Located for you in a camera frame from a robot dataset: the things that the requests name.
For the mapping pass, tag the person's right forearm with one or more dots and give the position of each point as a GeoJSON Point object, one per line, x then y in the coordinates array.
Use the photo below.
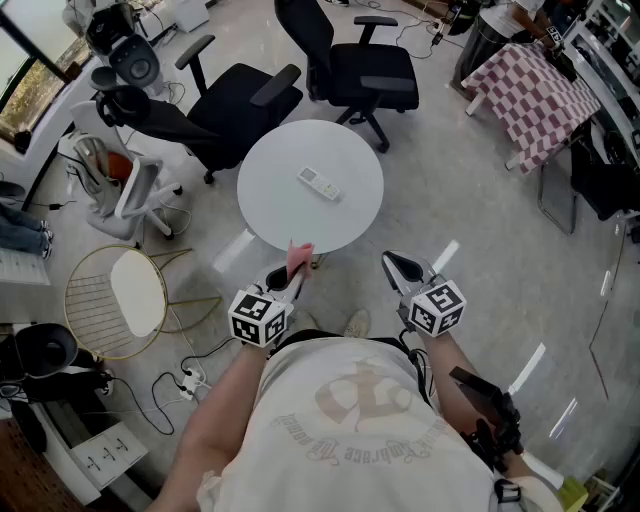
{"type": "Point", "coordinates": [445, 370]}

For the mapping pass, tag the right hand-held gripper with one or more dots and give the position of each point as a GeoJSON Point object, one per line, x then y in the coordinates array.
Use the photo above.
{"type": "Point", "coordinates": [437, 307]}

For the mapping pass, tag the white power strip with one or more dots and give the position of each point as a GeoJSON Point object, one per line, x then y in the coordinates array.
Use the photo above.
{"type": "Point", "coordinates": [191, 382]}

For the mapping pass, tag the person's right shoe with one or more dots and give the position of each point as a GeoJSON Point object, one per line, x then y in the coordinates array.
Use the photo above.
{"type": "Point", "coordinates": [357, 322]}

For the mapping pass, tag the black office chair with headrest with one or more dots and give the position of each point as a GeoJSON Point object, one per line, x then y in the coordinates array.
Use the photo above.
{"type": "Point", "coordinates": [235, 105]}

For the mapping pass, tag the person's white printed t-shirt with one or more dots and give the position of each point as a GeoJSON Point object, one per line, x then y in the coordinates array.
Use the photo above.
{"type": "Point", "coordinates": [350, 450]}

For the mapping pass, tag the white office chair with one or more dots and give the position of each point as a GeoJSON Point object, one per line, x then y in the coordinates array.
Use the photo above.
{"type": "Point", "coordinates": [135, 190]}

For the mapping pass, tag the person's left forearm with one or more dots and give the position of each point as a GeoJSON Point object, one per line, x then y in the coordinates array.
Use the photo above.
{"type": "Point", "coordinates": [220, 410]}

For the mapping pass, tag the white drawer cabinet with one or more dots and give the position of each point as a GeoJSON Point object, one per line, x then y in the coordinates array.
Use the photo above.
{"type": "Point", "coordinates": [107, 455]}

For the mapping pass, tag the checkered tablecloth table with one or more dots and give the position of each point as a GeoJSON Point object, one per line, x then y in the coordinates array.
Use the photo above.
{"type": "Point", "coordinates": [535, 100]}

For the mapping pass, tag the black metal-frame chair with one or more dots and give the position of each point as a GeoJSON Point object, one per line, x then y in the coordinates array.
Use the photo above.
{"type": "Point", "coordinates": [600, 185]}

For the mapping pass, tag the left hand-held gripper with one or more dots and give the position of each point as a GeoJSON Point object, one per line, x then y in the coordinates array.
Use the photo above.
{"type": "Point", "coordinates": [255, 315]}

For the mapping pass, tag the person's black trousers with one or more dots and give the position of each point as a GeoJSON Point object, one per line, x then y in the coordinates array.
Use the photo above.
{"type": "Point", "coordinates": [310, 334]}

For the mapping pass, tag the pink cloth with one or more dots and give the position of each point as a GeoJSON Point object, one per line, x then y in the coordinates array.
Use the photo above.
{"type": "Point", "coordinates": [300, 255]}

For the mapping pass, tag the white remote control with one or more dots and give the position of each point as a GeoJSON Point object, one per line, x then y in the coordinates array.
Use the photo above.
{"type": "Point", "coordinates": [320, 184]}

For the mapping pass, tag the yellow-green box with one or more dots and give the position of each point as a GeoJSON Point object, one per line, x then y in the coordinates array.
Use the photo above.
{"type": "Point", "coordinates": [574, 495]}

